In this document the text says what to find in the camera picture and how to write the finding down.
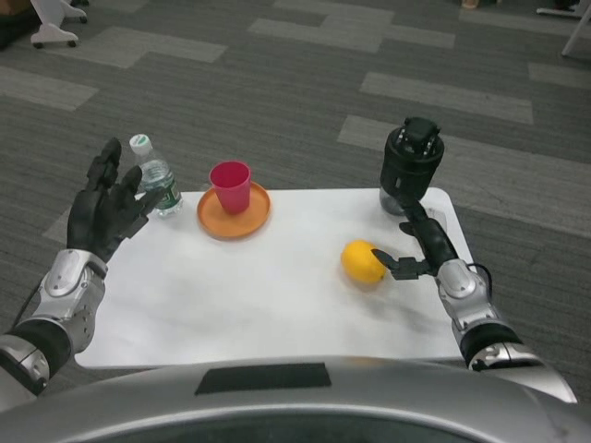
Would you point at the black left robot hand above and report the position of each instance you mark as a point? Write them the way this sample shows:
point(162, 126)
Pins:
point(99, 217)

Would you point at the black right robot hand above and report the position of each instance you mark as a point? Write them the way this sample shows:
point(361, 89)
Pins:
point(429, 240)

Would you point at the yellow lemon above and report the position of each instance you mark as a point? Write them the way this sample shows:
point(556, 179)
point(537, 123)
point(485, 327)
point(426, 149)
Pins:
point(361, 260)

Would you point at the clear plastic water bottle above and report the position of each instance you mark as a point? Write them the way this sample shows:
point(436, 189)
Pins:
point(157, 180)

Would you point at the orange round plate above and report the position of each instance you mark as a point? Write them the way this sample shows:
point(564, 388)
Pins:
point(233, 214)

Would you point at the red plastic cup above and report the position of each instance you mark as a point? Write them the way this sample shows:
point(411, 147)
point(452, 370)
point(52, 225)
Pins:
point(232, 187)

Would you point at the white table board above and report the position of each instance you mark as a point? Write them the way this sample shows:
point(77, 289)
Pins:
point(272, 286)

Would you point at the white wheeled stand base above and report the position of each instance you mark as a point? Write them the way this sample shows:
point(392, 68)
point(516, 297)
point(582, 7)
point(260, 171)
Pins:
point(53, 27)

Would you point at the silver robot chest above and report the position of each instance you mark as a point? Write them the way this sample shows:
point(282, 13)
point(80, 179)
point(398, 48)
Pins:
point(295, 401)

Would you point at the white desk leg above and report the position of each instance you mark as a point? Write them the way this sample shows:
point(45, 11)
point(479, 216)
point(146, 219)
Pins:
point(575, 32)

